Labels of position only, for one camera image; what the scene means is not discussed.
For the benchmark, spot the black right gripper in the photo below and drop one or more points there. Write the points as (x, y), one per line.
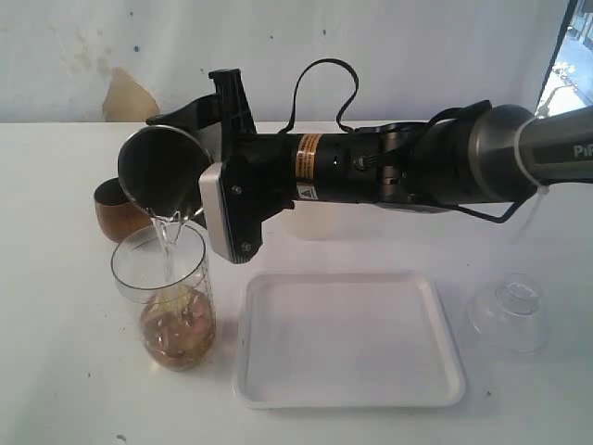
(262, 164)

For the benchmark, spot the brown wooden cup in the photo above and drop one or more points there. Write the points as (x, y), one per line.
(117, 216)

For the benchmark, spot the translucent plastic cup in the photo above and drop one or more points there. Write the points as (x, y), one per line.
(310, 220)

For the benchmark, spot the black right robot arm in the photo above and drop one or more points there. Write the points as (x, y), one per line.
(460, 158)

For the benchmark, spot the stainless steel cup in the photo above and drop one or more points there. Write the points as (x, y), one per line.
(158, 168)

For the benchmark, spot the white zip tie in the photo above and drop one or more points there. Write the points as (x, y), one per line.
(541, 190)

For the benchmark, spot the white plastic tray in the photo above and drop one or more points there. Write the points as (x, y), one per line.
(345, 340)

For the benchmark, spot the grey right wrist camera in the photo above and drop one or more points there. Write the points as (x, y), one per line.
(233, 221)

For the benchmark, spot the clear plastic shaker body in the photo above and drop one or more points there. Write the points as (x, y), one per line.
(163, 276)

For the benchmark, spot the clear plastic shaker lid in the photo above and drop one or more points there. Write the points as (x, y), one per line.
(510, 314)

